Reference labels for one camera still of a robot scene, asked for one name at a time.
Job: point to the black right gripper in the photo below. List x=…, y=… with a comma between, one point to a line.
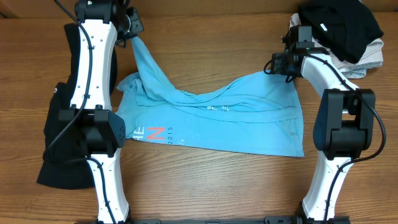
x=280, y=64

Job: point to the black garment on left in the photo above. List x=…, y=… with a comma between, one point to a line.
x=64, y=176

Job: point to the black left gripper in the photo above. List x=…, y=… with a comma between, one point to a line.
x=132, y=23

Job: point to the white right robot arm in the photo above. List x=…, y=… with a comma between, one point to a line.
x=343, y=127

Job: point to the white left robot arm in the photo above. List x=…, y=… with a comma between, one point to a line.
x=99, y=133

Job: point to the beige button shirt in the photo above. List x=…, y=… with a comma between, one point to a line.
x=372, y=58

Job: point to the light blue t-shirt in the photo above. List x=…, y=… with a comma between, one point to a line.
x=256, y=113

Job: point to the black garment on pile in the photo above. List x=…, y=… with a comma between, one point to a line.
x=346, y=27

